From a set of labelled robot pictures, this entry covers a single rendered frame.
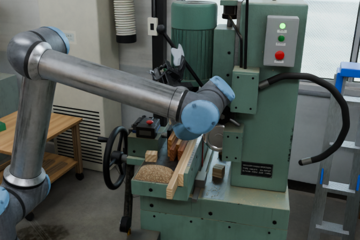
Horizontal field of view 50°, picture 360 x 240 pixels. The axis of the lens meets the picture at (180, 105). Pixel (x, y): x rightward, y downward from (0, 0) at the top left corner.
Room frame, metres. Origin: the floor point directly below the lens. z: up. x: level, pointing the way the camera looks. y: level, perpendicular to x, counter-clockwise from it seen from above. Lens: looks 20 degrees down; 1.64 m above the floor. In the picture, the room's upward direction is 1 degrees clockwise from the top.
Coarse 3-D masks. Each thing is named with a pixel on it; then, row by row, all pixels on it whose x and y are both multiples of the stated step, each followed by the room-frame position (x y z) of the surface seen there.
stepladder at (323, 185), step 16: (352, 64) 1.94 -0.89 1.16; (336, 80) 1.89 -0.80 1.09; (336, 112) 1.89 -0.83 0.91; (336, 128) 1.87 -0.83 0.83; (352, 144) 1.85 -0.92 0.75; (352, 160) 1.83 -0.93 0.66; (320, 176) 1.85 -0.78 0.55; (352, 176) 1.80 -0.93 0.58; (320, 192) 1.84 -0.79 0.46; (336, 192) 1.79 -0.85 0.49; (352, 192) 1.76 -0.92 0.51; (320, 208) 1.82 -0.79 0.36; (352, 208) 1.77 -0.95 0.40; (320, 224) 1.80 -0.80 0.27; (336, 224) 1.81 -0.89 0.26; (352, 224) 1.75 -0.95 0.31
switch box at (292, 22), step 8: (272, 16) 1.29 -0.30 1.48; (280, 16) 1.29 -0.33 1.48; (288, 16) 1.29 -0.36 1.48; (296, 16) 1.29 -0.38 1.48; (272, 24) 1.26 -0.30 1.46; (288, 24) 1.24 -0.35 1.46; (296, 24) 1.24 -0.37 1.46; (272, 32) 1.26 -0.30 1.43; (288, 32) 1.24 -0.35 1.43; (296, 32) 1.24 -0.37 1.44; (272, 40) 1.25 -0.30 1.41; (288, 40) 1.24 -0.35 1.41; (296, 40) 1.24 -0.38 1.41; (272, 48) 1.25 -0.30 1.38; (280, 48) 1.25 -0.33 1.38; (288, 48) 1.24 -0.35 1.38; (264, 56) 1.26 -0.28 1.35; (272, 56) 1.25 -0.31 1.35; (288, 56) 1.24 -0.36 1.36; (264, 64) 1.26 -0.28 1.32; (272, 64) 1.25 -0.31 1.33; (280, 64) 1.25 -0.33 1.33; (288, 64) 1.24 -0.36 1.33
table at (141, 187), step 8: (160, 152) 1.44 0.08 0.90; (200, 152) 1.45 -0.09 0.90; (128, 160) 1.44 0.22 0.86; (136, 160) 1.43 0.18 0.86; (144, 160) 1.36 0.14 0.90; (160, 160) 1.37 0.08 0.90; (168, 160) 1.37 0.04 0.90; (176, 160) 1.37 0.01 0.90; (200, 160) 1.45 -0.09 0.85; (192, 176) 1.27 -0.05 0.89; (136, 184) 1.21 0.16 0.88; (144, 184) 1.20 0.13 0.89; (152, 184) 1.20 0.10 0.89; (160, 184) 1.19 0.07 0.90; (192, 184) 1.27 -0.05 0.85; (136, 192) 1.21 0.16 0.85; (144, 192) 1.20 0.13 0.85; (152, 192) 1.20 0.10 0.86; (160, 192) 1.19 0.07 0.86; (176, 192) 1.18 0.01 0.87; (184, 192) 1.17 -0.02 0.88; (184, 200) 1.17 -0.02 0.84
